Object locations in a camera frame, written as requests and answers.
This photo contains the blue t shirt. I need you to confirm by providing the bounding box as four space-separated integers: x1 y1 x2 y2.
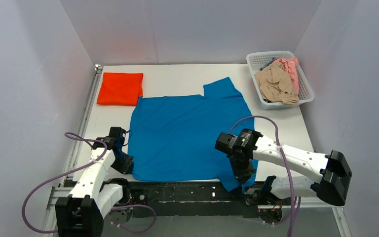
128 78 255 191

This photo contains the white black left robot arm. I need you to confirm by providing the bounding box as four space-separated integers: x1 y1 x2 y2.
55 144 134 237

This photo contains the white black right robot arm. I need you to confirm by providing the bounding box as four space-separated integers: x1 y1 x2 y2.
216 130 352 206

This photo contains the folded orange t shirt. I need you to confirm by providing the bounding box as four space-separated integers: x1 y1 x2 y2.
97 73 144 106

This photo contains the beige t shirt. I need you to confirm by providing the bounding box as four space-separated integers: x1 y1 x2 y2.
255 63 300 105

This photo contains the pink t shirt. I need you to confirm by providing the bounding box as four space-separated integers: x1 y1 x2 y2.
272 57 299 94

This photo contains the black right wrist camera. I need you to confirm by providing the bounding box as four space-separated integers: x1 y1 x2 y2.
215 128 263 156

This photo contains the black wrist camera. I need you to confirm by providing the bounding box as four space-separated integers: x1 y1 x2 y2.
215 128 263 156
92 127 132 150

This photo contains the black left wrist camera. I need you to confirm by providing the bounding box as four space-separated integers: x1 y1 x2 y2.
92 127 132 150

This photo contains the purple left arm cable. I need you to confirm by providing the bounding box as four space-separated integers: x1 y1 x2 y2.
21 132 157 234

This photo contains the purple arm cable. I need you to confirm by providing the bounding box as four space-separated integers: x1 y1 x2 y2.
228 115 302 237
21 132 157 234

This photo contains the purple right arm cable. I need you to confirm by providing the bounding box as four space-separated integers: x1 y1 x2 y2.
228 115 302 237

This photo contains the aluminium frame rail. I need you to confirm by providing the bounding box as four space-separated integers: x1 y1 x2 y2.
42 187 352 237

